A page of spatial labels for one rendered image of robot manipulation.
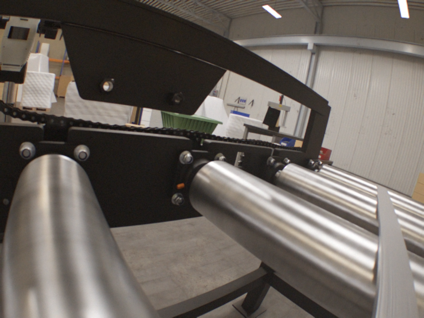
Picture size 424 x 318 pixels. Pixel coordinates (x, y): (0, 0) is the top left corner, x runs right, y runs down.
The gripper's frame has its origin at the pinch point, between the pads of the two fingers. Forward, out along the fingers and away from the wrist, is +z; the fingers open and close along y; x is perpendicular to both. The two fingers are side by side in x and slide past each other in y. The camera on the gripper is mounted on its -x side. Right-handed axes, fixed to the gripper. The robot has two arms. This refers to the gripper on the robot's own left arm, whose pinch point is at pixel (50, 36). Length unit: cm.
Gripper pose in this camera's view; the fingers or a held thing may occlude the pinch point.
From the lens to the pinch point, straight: 109.7
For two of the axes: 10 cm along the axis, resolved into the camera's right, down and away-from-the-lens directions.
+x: -7.0, 2.1, 6.8
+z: 1.5, 9.8, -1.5
